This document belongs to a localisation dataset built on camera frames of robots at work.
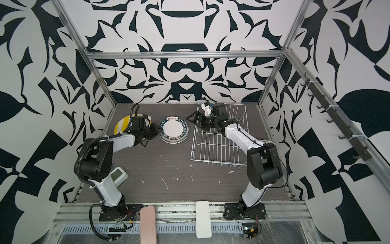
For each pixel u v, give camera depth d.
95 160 0.49
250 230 0.71
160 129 0.95
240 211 0.67
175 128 1.01
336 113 0.55
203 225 0.67
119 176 0.81
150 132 0.87
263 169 0.47
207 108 0.81
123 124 1.07
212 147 0.94
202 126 0.79
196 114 0.77
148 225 0.69
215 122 0.74
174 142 0.96
